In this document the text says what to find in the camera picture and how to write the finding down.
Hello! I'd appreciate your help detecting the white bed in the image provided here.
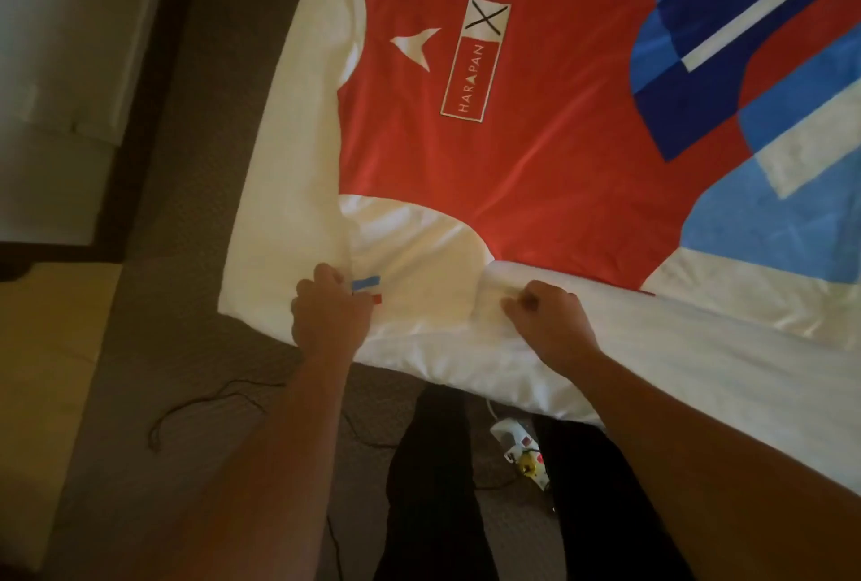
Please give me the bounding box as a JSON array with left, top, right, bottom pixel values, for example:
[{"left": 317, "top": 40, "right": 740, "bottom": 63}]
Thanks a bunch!
[{"left": 216, "top": 0, "right": 861, "bottom": 498}]

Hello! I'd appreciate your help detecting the person's left hand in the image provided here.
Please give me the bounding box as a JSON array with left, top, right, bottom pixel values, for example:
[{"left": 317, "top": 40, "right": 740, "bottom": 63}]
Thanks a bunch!
[{"left": 289, "top": 262, "right": 382, "bottom": 367}]

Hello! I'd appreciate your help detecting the person's leg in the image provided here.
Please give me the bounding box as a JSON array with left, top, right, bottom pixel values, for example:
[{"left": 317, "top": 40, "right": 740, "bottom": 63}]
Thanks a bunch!
[
  {"left": 530, "top": 412, "right": 699, "bottom": 581},
  {"left": 372, "top": 383, "right": 502, "bottom": 581}
]

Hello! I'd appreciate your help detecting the red blue white jersey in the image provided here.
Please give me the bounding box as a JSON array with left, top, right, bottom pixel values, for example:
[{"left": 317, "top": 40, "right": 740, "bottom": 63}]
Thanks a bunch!
[{"left": 332, "top": 0, "right": 861, "bottom": 350}]

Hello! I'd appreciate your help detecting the person's right leg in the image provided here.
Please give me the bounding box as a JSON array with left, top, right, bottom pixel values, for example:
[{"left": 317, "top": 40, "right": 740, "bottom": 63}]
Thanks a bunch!
[{"left": 530, "top": 412, "right": 699, "bottom": 581}]

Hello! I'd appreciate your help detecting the white power strip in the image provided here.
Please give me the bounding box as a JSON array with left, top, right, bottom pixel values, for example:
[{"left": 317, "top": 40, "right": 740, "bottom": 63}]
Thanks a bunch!
[{"left": 487, "top": 413, "right": 554, "bottom": 495}]

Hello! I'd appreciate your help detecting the person's left leg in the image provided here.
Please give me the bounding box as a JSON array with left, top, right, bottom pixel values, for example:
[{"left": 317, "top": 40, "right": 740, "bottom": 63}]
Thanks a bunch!
[{"left": 372, "top": 383, "right": 502, "bottom": 581}]

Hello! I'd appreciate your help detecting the person's right hand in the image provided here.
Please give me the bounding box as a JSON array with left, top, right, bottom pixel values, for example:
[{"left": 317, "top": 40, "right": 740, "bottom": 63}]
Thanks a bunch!
[{"left": 500, "top": 279, "right": 604, "bottom": 383}]

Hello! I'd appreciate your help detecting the person's right forearm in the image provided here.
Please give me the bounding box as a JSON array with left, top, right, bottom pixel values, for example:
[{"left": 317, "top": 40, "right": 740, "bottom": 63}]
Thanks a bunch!
[{"left": 565, "top": 351, "right": 861, "bottom": 581}]

